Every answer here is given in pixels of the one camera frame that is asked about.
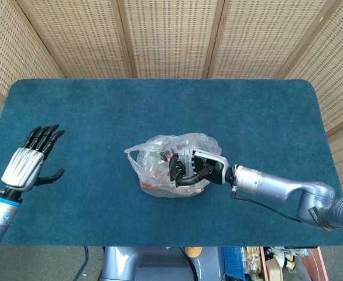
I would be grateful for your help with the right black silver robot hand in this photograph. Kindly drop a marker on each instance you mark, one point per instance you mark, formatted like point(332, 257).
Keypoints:
point(212, 169)

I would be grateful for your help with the blue plastic crate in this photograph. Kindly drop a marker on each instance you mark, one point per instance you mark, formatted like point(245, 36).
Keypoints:
point(233, 263)

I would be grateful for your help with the pink box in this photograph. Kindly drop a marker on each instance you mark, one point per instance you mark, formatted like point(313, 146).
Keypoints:
point(313, 263)

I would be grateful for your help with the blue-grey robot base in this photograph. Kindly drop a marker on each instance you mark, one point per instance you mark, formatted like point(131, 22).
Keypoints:
point(124, 263)

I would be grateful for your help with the light wooden board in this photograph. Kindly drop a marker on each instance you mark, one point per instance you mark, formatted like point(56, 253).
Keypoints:
point(274, 270)

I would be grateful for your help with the white plush toy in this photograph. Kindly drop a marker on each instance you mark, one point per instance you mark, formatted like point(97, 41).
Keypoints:
point(281, 256)

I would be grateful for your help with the clear bottles with labels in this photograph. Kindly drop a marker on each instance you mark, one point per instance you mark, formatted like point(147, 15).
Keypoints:
point(253, 262)

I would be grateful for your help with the clear plastic bag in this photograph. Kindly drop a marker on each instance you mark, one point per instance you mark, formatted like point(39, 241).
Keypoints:
point(151, 164)

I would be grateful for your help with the orange-label bottle with yellow cap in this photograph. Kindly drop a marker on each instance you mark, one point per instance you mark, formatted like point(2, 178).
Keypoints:
point(199, 191)

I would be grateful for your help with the red snack package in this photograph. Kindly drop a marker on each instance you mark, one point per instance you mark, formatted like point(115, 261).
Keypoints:
point(169, 158)

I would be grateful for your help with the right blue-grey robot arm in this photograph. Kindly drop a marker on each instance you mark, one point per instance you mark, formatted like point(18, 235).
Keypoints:
point(277, 184)

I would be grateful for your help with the blue table mat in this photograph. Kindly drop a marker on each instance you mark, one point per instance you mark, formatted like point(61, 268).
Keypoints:
point(101, 117)

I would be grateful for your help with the orange round object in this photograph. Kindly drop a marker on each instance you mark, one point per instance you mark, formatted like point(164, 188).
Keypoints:
point(192, 251)

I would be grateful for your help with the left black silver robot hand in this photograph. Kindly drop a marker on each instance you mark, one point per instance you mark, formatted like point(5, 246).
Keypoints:
point(22, 169)

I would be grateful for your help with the woven bamboo folding screen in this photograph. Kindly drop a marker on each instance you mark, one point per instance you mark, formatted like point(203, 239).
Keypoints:
point(171, 35)

